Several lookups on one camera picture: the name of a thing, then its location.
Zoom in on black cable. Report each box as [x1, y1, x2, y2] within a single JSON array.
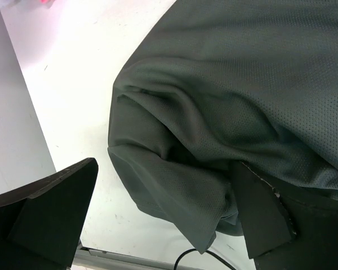
[[174, 248, 229, 270]]

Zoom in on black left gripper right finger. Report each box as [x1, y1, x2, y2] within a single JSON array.
[[232, 162, 296, 258]]

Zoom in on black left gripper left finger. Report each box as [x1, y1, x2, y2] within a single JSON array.
[[0, 157, 99, 269]]

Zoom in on dark grey t shirt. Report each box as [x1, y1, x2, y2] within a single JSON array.
[[108, 1, 338, 252]]

